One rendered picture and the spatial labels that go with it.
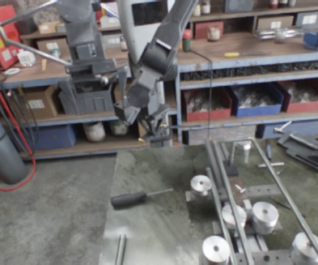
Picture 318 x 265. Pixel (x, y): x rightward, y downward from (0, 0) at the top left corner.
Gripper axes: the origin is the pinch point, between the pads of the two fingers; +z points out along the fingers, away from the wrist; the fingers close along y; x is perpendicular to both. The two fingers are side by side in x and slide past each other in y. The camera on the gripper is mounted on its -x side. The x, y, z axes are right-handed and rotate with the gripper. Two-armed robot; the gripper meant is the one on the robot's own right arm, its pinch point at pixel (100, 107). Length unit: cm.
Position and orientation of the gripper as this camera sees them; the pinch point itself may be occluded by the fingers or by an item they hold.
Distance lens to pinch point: 52.4
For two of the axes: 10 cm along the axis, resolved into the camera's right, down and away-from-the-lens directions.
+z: 1.9, 9.8, 1.1
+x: -1.5, -0.8, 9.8
